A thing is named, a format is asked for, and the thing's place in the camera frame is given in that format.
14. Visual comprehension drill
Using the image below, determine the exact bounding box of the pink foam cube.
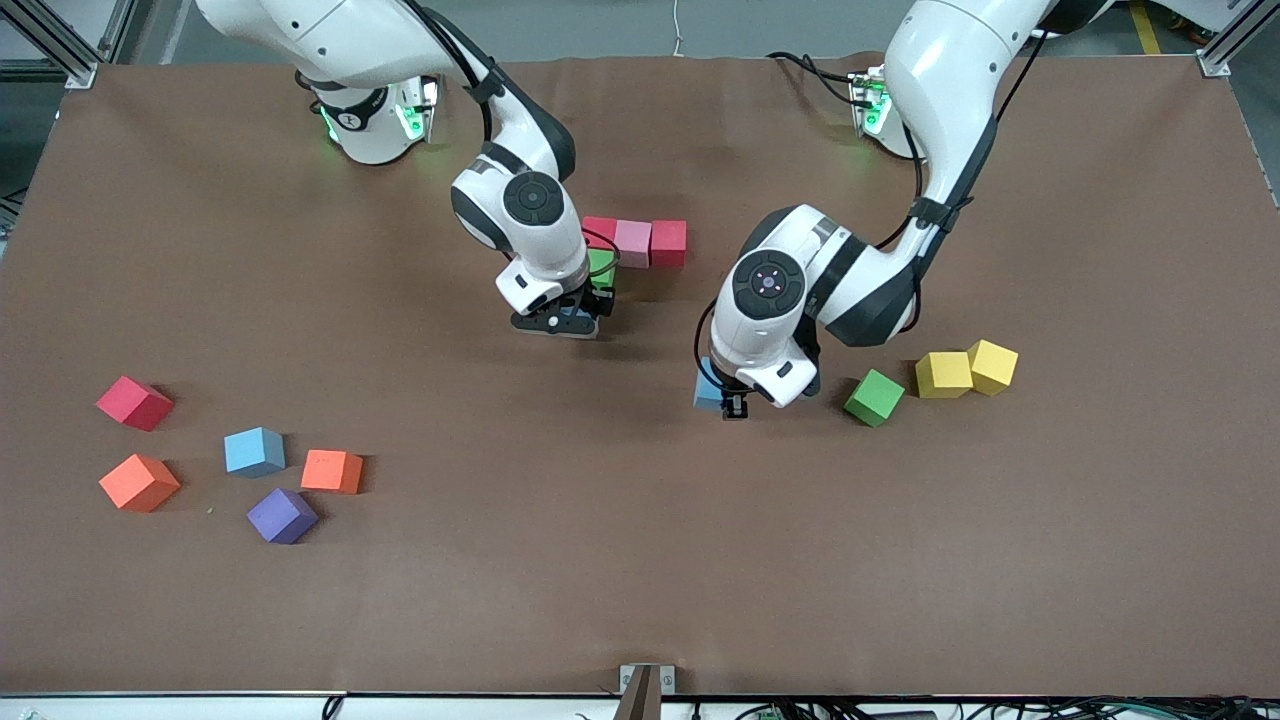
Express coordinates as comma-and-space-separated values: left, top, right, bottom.
613, 219, 654, 269

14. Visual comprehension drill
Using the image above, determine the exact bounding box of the orange foam cube with dents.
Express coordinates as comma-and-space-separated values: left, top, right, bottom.
300, 448, 365, 496

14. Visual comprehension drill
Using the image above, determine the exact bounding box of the yellow foam cube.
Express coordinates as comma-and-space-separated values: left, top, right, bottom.
915, 351, 975, 400
966, 339, 1020, 398

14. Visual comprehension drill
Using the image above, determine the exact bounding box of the table cover mat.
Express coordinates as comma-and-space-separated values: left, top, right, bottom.
0, 55, 1280, 698

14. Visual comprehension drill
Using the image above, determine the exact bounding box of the purple foam cube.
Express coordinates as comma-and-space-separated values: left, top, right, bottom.
246, 487, 321, 546

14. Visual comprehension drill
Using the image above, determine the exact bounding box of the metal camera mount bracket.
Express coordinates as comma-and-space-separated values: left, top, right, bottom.
617, 663, 677, 720

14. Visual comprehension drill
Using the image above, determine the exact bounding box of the black base cable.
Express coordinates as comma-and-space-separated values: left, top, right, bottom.
766, 50, 863, 109

